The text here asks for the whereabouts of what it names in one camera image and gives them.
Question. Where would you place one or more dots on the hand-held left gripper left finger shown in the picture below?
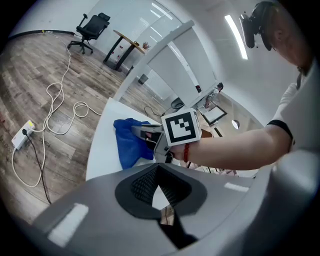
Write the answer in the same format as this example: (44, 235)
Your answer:
(100, 212)

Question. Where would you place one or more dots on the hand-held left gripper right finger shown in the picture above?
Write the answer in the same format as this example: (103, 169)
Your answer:
(220, 207)

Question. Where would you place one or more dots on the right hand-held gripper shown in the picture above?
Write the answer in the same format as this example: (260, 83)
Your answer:
(182, 127)

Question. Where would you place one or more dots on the blue wiping cloth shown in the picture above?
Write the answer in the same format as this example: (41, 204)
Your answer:
(130, 147)

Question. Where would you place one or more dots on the person's right forearm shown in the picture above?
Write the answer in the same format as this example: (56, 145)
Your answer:
(225, 152)

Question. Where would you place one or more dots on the black office chair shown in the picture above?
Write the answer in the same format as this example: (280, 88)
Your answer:
(92, 27)

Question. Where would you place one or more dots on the black mesh waste bin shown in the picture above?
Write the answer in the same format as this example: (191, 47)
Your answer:
(143, 79)

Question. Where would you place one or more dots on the black framed white board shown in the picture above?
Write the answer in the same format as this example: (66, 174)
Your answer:
(213, 115)

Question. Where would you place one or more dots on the small potted plant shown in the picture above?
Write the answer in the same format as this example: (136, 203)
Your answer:
(146, 46)

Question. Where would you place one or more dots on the round wooden table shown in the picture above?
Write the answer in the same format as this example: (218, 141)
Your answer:
(127, 40)

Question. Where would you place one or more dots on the person's white printed t-shirt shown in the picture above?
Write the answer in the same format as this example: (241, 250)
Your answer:
(300, 112)

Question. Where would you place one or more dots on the long ceiling light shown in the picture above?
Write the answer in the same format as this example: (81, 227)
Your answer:
(236, 37)

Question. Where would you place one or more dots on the person's head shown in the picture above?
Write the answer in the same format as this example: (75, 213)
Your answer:
(290, 35)

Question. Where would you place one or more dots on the black head-mounted camera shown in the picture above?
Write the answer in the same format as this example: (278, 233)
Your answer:
(252, 27)

